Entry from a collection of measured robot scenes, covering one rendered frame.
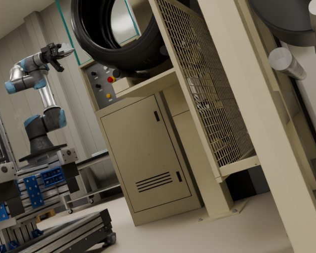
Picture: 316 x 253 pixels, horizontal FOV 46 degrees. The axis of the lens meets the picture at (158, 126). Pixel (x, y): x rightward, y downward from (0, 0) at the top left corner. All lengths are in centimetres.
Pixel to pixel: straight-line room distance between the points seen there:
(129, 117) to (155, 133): 23
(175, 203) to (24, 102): 559
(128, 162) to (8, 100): 566
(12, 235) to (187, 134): 117
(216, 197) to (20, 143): 624
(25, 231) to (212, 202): 113
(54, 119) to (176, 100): 81
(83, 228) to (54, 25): 545
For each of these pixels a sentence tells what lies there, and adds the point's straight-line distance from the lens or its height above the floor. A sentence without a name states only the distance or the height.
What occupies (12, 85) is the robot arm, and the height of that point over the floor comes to 110.
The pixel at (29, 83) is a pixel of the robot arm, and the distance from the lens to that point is 230.
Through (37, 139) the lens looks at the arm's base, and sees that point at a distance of 247.
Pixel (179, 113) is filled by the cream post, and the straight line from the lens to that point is 216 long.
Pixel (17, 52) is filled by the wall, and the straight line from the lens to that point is 794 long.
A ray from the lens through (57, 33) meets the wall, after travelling 727.
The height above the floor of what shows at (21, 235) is 27.
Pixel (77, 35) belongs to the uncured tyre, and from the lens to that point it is 200.
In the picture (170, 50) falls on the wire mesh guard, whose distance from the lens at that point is 124.
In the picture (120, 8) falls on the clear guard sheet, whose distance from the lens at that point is 281.
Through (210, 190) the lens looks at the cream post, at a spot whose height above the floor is 15.
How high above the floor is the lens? 47
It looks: 3 degrees up
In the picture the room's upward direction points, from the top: 20 degrees counter-clockwise
